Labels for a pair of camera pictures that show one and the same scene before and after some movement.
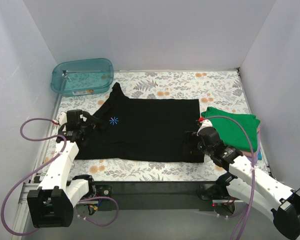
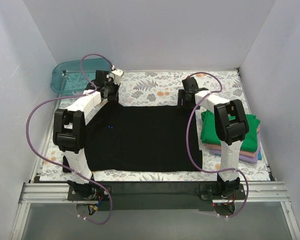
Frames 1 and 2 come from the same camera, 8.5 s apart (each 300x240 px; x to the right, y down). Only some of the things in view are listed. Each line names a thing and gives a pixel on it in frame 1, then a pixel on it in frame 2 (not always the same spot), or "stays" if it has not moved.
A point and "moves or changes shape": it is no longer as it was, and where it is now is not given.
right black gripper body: (191, 143) → (181, 100)
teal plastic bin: (82, 76) stays
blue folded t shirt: (260, 157) stays
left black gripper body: (89, 124) → (112, 94)
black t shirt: (141, 130) moves or changes shape
